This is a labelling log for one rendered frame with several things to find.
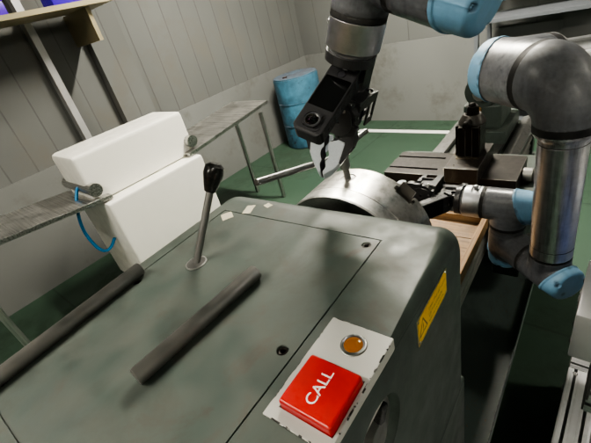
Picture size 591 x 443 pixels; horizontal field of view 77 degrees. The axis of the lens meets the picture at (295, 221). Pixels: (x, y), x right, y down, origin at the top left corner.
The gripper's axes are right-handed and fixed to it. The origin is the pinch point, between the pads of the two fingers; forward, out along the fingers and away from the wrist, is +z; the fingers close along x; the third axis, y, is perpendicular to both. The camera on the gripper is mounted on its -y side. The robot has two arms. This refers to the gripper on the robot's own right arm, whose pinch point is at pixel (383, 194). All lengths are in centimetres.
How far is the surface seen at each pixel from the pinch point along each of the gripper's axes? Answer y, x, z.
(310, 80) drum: 272, -32, 226
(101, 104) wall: 70, 11, 296
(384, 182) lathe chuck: -17.3, 13.8, -10.4
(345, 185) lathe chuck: -22.6, 15.3, -4.2
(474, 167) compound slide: 31.7, -6.1, -14.4
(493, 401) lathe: -11, -54, -32
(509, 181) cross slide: 34.3, -11.4, -23.8
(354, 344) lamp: -58, 17, -27
